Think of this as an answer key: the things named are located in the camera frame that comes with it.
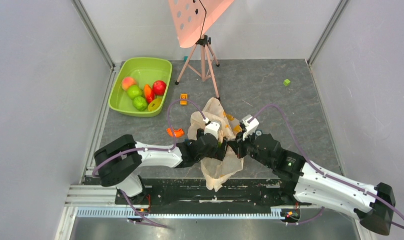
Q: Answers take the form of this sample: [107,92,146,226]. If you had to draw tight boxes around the peach fake fruit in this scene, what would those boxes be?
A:
[121,76,137,91]

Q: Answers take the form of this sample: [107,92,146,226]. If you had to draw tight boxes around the green plastic tub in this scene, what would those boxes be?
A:
[108,57,173,117]

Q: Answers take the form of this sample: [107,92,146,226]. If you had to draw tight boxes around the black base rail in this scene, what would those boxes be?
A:
[129,178,296,214]

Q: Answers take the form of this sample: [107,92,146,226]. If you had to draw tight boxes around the pink tripod stand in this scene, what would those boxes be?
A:
[175,34,221,101]

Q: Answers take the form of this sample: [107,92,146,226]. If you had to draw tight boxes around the red fake apple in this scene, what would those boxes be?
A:
[152,80,167,96]

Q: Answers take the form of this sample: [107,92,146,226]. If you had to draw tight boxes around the green bumpy fake fruit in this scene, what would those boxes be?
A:
[132,96,148,112]

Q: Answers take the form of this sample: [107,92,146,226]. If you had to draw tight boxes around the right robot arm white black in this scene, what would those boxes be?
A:
[228,134,395,236]

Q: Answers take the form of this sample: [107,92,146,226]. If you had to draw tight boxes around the pink perforated board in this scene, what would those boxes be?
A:
[168,0,234,48]

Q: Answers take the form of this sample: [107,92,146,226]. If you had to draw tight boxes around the translucent beige plastic bag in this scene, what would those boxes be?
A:
[187,97,244,192]

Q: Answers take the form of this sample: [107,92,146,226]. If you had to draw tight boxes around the orange curved toy piece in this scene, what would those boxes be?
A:
[166,127,185,138]

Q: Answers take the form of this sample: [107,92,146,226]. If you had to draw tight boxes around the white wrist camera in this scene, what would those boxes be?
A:
[241,114,259,140]
[203,117,221,140]

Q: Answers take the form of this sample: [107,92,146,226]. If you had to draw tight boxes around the orange red fake fruit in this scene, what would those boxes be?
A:
[143,84,155,104]

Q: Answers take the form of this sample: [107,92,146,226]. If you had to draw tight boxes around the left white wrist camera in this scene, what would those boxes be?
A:
[203,117,221,140]

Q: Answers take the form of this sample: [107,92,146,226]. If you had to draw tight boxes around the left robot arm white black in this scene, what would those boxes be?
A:
[92,129,227,204]

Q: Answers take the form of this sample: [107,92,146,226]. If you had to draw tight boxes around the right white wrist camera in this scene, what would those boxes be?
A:
[241,114,259,140]

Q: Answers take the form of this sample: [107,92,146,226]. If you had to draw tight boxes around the green fake apple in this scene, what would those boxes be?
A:
[127,84,143,100]

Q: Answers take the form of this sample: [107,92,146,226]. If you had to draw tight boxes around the small green cube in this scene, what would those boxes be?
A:
[283,79,291,87]

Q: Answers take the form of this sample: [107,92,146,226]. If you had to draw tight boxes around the orange yellow toy brick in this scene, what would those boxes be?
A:
[179,93,188,106]

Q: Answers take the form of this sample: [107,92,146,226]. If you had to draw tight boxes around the yellow fake fruit slice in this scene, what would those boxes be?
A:
[147,98,162,112]

